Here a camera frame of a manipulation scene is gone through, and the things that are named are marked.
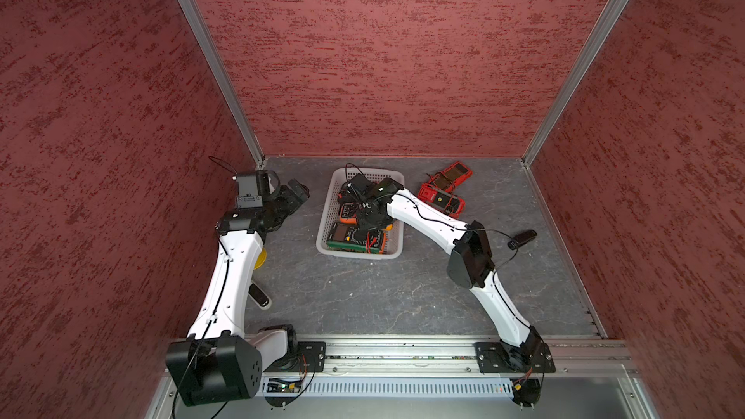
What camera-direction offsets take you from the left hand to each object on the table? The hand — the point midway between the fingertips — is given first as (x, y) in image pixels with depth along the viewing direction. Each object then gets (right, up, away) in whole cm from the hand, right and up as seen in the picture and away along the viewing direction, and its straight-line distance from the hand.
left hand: (299, 204), depth 79 cm
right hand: (+20, -9, +12) cm, 25 cm away
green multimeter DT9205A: (+12, -11, +9) cm, 19 cm away
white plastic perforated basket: (+6, -4, +15) cm, 17 cm away
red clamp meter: (+46, -1, +20) cm, 50 cm away
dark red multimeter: (+51, +8, +32) cm, 61 cm away
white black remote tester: (-12, -25, +1) cm, 28 cm away
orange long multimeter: (+12, -4, +14) cm, 19 cm away
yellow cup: (-16, -19, +13) cm, 28 cm away
